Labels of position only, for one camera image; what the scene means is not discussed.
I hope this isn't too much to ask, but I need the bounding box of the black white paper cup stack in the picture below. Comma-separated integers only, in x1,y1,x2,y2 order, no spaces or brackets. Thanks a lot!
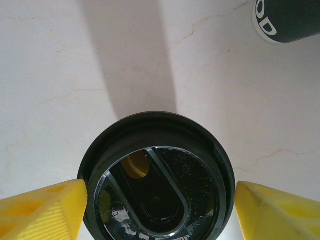
251,0,320,45

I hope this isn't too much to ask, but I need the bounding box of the black plastic cup lid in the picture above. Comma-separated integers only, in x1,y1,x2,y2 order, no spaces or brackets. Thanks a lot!
77,111,237,240

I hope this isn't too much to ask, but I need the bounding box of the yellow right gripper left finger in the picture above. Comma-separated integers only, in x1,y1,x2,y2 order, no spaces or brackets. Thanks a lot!
0,179,88,240

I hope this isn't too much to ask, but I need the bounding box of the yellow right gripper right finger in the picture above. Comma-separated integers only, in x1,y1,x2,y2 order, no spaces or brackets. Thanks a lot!
234,181,320,240

